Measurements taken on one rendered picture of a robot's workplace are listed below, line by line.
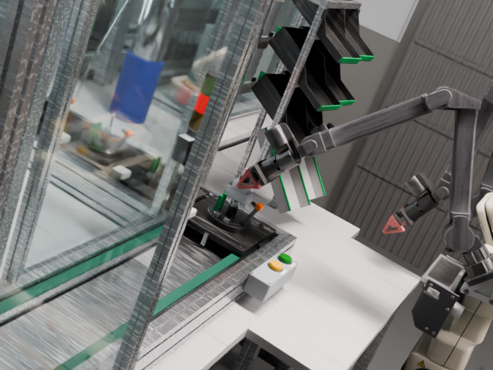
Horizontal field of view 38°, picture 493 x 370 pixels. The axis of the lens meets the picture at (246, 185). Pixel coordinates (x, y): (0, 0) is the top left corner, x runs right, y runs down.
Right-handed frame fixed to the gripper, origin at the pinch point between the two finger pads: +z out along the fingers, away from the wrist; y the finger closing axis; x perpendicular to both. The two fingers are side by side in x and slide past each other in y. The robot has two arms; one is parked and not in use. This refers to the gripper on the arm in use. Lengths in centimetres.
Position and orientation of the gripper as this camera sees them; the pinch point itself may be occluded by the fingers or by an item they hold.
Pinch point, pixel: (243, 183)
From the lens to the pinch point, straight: 214.9
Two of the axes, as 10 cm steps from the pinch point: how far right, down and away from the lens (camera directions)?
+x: 4.9, 8.7, 0.1
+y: -4.3, 2.5, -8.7
